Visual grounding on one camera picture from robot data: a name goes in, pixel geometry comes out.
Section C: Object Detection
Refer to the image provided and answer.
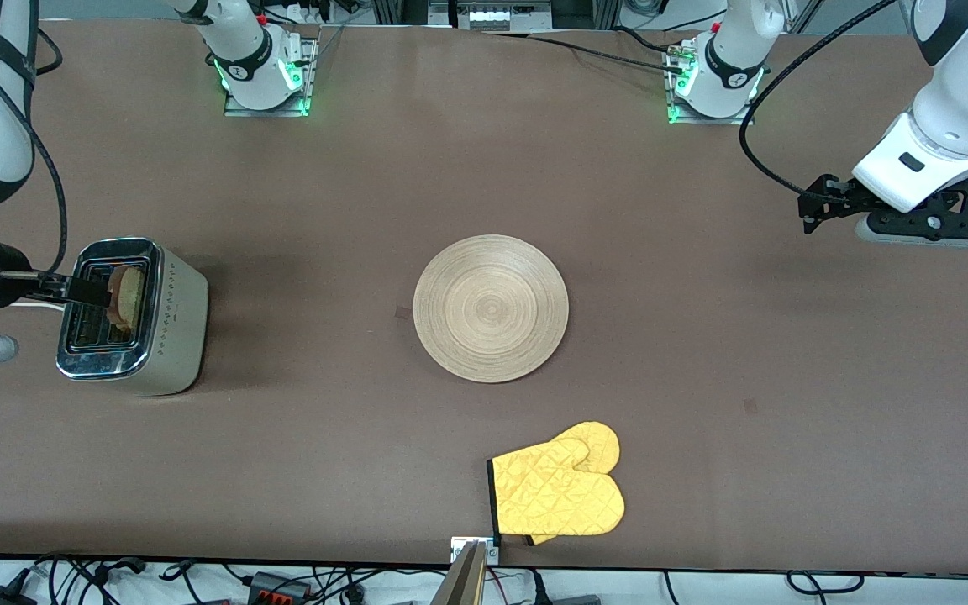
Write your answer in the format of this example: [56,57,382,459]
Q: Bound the white terminal block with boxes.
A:
[450,0,554,32]

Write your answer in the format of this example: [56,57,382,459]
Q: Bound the aluminium profile bar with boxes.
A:
[432,542,489,605]

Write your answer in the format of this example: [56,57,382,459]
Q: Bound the small metal mounting bracket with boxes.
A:
[450,536,500,566]

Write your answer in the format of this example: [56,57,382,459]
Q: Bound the black box orange connectors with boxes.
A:
[247,571,313,604]

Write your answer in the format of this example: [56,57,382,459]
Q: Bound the long black table cable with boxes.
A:
[484,32,687,75]

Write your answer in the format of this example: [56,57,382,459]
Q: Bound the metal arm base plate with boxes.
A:
[224,38,314,118]
[666,42,756,127]

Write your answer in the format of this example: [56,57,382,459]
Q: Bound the brown bread slice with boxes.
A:
[104,264,149,334]

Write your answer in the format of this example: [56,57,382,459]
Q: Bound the yellow quilted oven mitt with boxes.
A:
[487,421,625,547]

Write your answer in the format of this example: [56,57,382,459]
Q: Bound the silver two-slot toaster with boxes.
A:
[55,237,210,397]

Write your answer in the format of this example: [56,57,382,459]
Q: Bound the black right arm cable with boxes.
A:
[0,21,69,278]

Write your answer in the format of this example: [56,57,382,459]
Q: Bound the round wooden plate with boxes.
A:
[413,234,571,385]

